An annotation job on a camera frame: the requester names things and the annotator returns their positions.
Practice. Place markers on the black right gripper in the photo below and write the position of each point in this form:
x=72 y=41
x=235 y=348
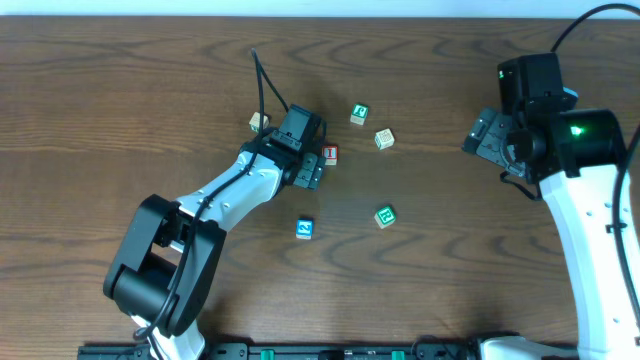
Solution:
x=486 y=133

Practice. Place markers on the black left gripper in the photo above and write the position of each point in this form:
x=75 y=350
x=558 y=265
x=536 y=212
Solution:
x=310 y=170

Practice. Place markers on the red letter I block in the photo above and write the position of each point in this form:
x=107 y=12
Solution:
x=330 y=154

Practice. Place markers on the blue number 2 block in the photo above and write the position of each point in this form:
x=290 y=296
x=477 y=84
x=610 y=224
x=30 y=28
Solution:
x=304 y=229

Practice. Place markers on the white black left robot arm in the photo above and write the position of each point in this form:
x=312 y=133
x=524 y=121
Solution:
x=164 y=267

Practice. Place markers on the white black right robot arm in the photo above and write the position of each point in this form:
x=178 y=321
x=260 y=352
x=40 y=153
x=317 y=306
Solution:
x=578 y=163

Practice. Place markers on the wooden block green side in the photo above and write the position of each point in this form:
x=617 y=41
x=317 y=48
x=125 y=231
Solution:
x=258 y=121

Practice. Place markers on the green letter R block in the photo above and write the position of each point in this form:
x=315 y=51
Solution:
x=385 y=217

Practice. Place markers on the green letter P block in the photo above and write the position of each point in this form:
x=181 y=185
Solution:
x=359 y=114

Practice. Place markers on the plain wooden patterned block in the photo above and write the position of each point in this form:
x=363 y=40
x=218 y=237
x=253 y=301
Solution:
x=384 y=139

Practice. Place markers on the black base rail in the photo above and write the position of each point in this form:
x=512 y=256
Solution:
x=425 y=348

